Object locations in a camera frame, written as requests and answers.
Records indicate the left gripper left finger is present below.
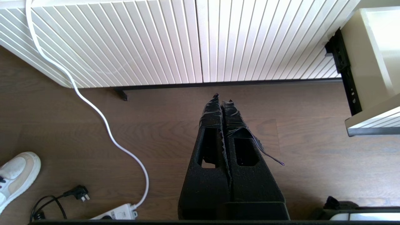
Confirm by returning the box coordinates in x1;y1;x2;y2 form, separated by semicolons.
178;93;232;219

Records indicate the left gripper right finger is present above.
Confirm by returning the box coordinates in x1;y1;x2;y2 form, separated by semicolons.
222;99;287;203

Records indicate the cream drawer with ribbed front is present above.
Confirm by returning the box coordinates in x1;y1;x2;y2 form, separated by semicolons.
341;6;400;137

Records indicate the black white robot base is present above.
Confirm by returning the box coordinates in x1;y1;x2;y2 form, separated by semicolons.
312;196;400;221

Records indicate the cream tv cabinet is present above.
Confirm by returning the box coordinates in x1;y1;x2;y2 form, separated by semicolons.
0;0;363;91

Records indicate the white power strip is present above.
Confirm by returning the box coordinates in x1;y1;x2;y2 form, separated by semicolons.
90;203;138;220

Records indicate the white sneaker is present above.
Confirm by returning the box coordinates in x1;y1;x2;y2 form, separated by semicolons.
0;152;41;215

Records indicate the black plug with cable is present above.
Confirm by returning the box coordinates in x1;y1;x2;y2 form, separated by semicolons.
30;185;91;221

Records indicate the black drawer slide rail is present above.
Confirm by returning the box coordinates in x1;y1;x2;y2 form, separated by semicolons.
324;27;363;117

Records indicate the thick white power cable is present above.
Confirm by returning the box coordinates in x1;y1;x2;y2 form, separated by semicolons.
25;0;150;210

